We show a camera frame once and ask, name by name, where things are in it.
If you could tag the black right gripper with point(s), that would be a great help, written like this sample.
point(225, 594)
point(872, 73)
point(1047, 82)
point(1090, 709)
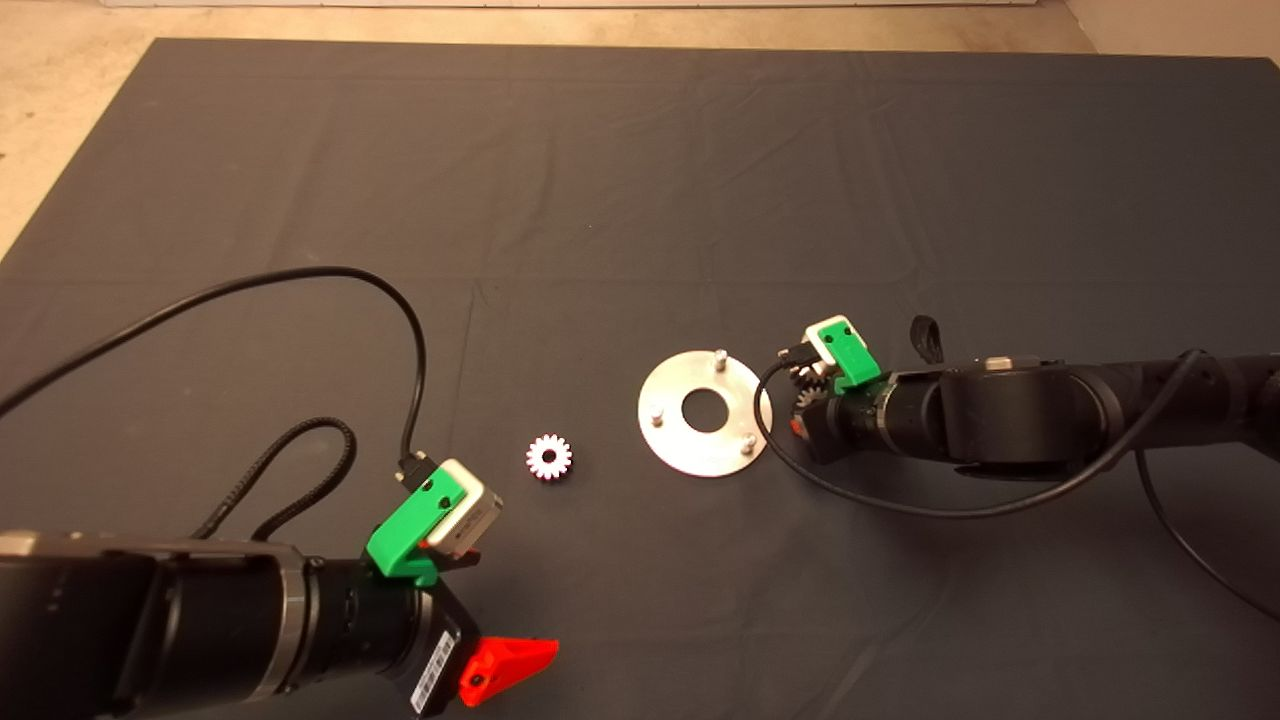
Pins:
point(855, 425)

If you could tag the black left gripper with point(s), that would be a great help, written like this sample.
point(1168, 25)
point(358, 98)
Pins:
point(400, 630)

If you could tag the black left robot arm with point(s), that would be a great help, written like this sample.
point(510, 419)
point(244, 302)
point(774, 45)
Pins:
point(150, 630)

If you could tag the round metal carrier plate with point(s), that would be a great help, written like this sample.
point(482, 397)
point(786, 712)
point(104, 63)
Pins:
point(700, 455)

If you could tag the dark grey table cloth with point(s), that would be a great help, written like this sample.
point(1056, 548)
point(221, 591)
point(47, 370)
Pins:
point(600, 200)

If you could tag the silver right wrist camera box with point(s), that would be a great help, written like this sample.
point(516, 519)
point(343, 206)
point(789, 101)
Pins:
point(822, 345)

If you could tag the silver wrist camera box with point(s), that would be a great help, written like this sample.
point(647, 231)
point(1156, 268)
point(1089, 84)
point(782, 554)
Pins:
point(822, 345)
point(472, 515)

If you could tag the green right camera mount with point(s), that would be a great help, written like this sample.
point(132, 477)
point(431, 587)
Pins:
point(855, 355)

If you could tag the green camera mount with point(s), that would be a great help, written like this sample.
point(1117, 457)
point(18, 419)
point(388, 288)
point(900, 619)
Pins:
point(402, 545)
point(855, 355)

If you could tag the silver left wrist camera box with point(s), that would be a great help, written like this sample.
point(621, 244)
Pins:
point(472, 515)

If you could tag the green left camera mount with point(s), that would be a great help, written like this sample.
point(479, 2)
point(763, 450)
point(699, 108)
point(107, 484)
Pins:
point(402, 545)

